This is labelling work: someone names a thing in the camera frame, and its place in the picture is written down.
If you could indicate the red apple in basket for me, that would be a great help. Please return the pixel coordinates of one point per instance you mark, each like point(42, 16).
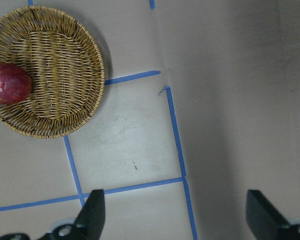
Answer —
point(15, 84)

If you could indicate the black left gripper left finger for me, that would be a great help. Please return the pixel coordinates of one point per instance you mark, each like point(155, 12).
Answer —
point(89, 223)

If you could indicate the wicker basket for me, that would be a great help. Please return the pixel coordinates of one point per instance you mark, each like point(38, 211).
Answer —
point(66, 67)

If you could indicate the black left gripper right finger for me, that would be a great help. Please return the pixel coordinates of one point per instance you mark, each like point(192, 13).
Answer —
point(265, 221)

